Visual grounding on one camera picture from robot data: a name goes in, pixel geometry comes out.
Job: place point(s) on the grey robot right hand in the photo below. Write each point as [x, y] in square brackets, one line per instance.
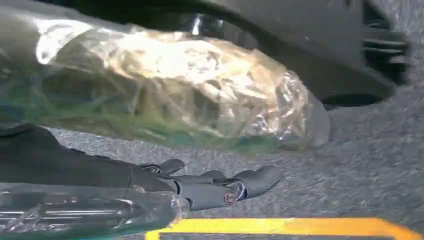
[165, 82]

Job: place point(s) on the black robot foot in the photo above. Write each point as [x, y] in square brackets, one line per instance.
[314, 39]

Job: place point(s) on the yellow floor tape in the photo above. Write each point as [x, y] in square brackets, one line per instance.
[281, 227]

